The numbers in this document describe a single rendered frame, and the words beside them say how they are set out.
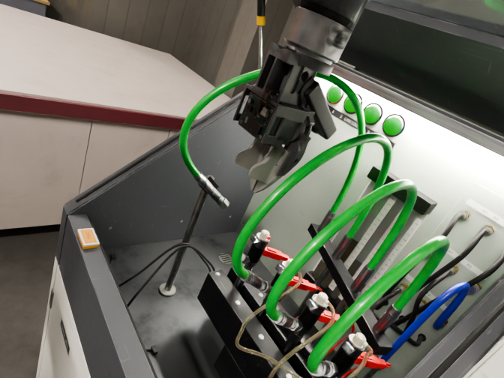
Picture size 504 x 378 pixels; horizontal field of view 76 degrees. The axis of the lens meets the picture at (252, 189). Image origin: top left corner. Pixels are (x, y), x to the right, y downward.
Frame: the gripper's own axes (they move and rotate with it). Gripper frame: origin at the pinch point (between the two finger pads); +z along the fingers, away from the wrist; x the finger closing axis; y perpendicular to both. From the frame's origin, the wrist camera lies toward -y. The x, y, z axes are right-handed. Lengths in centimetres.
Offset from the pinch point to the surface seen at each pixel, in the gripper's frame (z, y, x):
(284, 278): 3.0, 6.9, 15.5
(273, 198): -3.0, 5.5, 7.6
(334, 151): -10.6, -2.0, 7.7
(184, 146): 1.9, 5.6, -15.1
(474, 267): 1.5, -35.9, 26.1
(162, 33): 26, -141, -348
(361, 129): -11.5, -23.5, -2.2
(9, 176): 82, 17, -129
